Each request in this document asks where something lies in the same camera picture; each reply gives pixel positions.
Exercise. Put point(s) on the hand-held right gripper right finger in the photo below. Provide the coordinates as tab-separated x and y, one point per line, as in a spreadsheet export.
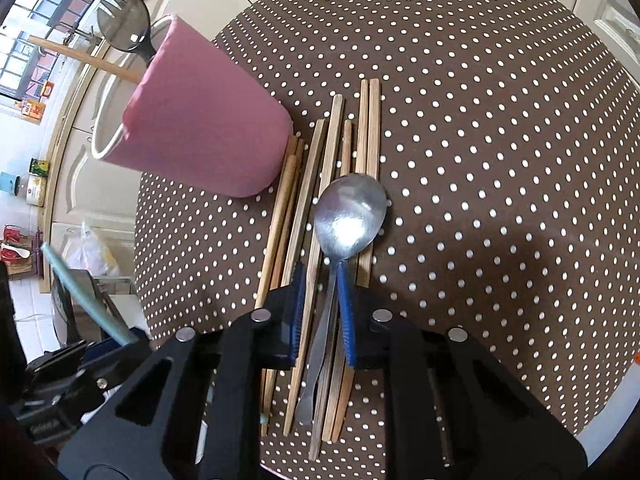
348	325

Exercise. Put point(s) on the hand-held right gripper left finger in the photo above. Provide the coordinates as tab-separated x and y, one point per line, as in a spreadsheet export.
295	320

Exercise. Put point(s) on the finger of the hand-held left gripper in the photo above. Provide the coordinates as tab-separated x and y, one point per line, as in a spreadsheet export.
112	347

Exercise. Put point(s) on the pale green plastic utensil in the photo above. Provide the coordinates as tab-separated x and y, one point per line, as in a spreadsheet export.
80	285

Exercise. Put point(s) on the metal spoon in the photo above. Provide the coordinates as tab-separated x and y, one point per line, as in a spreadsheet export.
350	215

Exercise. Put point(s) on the pile of wooden chopsticks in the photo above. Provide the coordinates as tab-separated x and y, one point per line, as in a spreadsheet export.
325	160

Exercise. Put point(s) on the pink utensil holder cup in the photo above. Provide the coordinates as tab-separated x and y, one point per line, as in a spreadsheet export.
200	110

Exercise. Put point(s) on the translucent plastic bag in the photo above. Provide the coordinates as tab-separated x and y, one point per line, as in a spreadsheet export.
92	252

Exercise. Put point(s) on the red kitchen items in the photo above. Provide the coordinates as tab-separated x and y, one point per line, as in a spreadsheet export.
15	247

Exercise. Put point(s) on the white jar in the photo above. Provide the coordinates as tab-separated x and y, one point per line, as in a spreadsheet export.
32	190

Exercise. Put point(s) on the cream kitchen cabinet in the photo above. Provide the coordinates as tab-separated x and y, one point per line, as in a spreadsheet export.
85	170
610	15

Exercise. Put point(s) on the green tin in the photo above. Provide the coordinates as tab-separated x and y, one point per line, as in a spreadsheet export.
40	167

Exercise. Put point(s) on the brown polka-dot tablecloth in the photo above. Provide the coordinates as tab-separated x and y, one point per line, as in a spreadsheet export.
475	160

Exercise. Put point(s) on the orange box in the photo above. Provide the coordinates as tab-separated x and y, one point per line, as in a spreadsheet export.
31	111

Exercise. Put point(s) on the dark plastic serving spork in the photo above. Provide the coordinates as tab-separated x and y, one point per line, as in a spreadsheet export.
125	20

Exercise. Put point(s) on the barred window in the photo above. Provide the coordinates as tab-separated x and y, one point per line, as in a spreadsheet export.
45	10

